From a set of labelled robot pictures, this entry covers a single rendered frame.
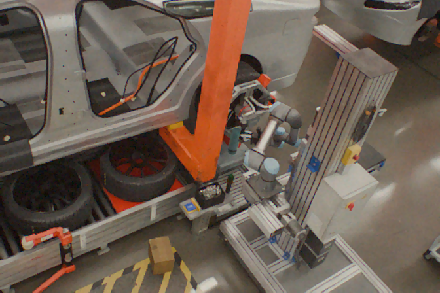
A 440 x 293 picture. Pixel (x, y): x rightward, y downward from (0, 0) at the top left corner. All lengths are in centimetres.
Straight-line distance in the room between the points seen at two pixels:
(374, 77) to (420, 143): 330
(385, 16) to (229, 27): 323
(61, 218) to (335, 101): 211
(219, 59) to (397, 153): 312
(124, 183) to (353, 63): 205
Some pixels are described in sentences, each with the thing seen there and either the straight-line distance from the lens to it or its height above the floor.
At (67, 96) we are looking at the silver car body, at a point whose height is 130.
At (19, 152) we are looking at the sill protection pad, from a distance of 356.
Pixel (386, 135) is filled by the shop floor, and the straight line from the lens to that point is 587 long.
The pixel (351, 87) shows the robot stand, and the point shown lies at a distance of 284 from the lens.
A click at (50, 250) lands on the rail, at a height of 33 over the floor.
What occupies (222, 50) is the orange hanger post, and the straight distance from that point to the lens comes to 304.
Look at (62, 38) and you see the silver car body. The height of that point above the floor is 173.
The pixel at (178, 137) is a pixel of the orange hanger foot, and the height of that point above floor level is 68.
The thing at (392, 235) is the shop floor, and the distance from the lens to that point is 481.
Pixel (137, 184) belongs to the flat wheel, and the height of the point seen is 50.
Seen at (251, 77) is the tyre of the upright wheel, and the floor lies 114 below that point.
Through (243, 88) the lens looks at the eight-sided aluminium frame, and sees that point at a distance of 392.
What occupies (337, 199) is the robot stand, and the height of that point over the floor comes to 118.
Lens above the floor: 340
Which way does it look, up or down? 41 degrees down
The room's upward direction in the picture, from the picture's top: 11 degrees clockwise
